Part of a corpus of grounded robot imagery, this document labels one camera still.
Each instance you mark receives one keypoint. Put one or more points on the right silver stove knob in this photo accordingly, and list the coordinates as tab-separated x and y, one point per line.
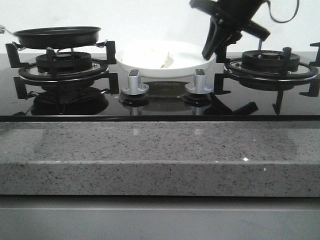
199	85

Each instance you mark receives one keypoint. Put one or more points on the black frying pan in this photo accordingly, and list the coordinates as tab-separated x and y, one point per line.
58	37

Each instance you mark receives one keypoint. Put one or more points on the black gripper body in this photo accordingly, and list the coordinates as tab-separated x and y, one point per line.
231	16

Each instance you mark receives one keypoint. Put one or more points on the black gas burner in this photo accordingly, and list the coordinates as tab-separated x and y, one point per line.
266	61
65	62

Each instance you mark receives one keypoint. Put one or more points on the black pan support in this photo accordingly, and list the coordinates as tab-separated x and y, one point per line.
57	82
294	73

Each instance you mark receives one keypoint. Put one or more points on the grey cabinet front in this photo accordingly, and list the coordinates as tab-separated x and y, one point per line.
158	218

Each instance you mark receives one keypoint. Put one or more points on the fried egg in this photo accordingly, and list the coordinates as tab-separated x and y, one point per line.
147	58

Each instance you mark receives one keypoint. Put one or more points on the left black pan support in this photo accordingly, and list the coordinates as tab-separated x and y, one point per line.
57	82

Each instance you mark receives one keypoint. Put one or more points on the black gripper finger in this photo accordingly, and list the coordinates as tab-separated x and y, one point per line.
212	42
230	40

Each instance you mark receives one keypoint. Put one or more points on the white round plate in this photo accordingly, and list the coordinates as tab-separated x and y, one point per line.
184	58

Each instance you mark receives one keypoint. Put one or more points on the silver stove knob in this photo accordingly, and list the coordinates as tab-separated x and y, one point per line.
135	86
199	85

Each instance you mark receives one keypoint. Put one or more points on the black glass gas cooktop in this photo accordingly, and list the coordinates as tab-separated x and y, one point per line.
102	100

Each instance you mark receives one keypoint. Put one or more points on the left black gas burner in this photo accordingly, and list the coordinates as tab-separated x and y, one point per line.
65	62

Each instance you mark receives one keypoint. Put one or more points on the left silver stove knob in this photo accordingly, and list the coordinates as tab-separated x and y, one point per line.
135	86

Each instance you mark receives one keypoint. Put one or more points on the right black pan support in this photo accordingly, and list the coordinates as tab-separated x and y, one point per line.
294	73

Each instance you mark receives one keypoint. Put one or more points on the right black gas burner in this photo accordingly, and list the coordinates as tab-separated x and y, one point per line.
266	61

